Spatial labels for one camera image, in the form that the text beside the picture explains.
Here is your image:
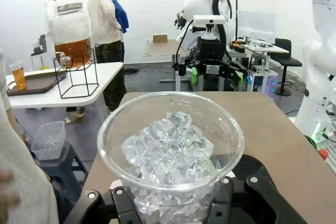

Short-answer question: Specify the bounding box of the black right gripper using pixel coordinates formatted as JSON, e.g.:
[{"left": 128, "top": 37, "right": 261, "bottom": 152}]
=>
[{"left": 178, "top": 36, "right": 248, "bottom": 88}]

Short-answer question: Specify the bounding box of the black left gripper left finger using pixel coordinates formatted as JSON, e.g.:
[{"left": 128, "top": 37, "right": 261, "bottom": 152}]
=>
[{"left": 62, "top": 187, "right": 138, "bottom": 224}]

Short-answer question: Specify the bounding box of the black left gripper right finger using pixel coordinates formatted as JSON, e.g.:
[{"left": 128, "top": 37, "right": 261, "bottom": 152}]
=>
[{"left": 209, "top": 154, "right": 279, "bottom": 224}]

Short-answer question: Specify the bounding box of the clear plastic iced cup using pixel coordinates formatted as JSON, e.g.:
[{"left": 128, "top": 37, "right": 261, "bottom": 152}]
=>
[
  {"left": 9, "top": 60, "right": 28, "bottom": 91},
  {"left": 97, "top": 91, "right": 245, "bottom": 224}
]

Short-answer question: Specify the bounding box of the glass drink dispenser jar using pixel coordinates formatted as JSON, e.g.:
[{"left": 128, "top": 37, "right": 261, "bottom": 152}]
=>
[{"left": 51, "top": 2, "right": 93, "bottom": 69}]

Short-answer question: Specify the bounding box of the person's right hand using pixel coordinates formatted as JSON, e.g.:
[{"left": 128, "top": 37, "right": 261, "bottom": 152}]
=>
[{"left": 0, "top": 168, "right": 22, "bottom": 207}]

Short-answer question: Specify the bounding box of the dark plastic stool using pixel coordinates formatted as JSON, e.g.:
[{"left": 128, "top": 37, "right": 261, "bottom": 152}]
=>
[{"left": 33, "top": 140, "right": 90, "bottom": 204}]

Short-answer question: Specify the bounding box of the computer tower with lights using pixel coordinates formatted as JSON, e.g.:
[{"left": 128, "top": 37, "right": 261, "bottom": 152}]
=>
[{"left": 251, "top": 66, "right": 279, "bottom": 97}]

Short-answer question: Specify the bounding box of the white cluttered desk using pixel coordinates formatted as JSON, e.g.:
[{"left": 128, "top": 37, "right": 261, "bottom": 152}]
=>
[{"left": 227, "top": 38, "right": 290, "bottom": 78}]

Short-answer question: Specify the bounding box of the wooden top desk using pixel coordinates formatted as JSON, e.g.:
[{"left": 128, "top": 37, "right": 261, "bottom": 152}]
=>
[{"left": 146, "top": 39, "right": 186, "bottom": 83}]

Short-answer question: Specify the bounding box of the small cardboard box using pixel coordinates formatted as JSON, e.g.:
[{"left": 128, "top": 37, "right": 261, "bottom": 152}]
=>
[{"left": 153, "top": 34, "right": 169, "bottom": 44}]

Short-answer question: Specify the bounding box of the black office chair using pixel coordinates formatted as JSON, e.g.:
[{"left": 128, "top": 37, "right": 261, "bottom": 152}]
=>
[{"left": 269, "top": 38, "right": 303, "bottom": 97}]

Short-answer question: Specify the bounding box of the clear plastic container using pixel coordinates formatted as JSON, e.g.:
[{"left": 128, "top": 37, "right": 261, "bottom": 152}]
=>
[{"left": 30, "top": 121, "right": 67, "bottom": 161}]

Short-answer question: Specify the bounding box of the red emergency stop button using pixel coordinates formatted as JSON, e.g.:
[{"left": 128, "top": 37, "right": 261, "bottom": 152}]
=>
[{"left": 318, "top": 147, "right": 329, "bottom": 161}]

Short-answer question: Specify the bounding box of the person in grey sweatshirt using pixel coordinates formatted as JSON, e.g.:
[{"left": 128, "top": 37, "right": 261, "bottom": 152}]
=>
[{"left": 0, "top": 48, "right": 60, "bottom": 224}]

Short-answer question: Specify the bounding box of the mannequin in blue shirt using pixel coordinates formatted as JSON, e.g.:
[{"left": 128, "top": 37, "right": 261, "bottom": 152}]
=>
[{"left": 102, "top": 0, "right": 130, "bottom": 41}]

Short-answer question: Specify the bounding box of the white side table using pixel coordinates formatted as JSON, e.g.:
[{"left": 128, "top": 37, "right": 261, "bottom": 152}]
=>
[{"left": 5, "top": 61, "right": 125, "bottom": 110}]

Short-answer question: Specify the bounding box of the mannequin in cream shirt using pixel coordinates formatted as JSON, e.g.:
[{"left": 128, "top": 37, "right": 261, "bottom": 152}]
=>
[{"left": 86, "top": 0, "right": 127, "bottom": 113}]

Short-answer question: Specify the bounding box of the brown serving tray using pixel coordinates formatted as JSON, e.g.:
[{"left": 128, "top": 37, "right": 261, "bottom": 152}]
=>
[{"left": 5, "top": 68, "right": 70, "bottom": 97}]

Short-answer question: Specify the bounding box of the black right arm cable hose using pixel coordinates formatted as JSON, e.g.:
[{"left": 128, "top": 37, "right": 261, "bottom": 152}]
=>
[{"left": 212, "top": 0, "right": 279, "bottom": 61}]

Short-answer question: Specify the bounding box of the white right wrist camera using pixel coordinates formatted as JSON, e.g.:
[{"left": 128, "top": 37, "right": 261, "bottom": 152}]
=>
[{"left": 193, "top": 15, "right": 227, "bottom": 38}]

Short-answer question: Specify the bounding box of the black wire dispenser stand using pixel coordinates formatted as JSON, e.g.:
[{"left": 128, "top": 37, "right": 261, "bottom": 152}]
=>
[{"left": 53, "top": 48, "right": 100, "bottom": 100}]

